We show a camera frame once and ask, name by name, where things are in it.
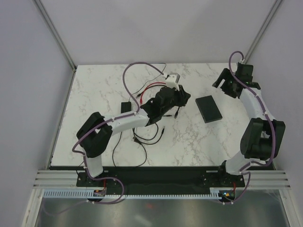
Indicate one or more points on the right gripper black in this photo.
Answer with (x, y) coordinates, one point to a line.
(226, 74)

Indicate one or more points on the white cable duct rail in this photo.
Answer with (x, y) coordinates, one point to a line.
(93, 194)

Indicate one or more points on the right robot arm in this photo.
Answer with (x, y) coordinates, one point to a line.
(262, 139)

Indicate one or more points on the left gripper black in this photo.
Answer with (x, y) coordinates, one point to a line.
(182, 96)

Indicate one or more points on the black network switch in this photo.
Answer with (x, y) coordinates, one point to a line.
(208, 109)

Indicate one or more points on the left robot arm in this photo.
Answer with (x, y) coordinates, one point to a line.
(96, 132)

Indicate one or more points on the aluminium frame rail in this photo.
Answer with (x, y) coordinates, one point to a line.
(55, 179)

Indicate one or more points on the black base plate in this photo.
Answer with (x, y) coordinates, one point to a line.
(163, 180)

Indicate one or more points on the black power adapter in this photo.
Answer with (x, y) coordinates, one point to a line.
(126, 107)

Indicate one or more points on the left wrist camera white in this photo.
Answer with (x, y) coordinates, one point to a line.
(172, 80)

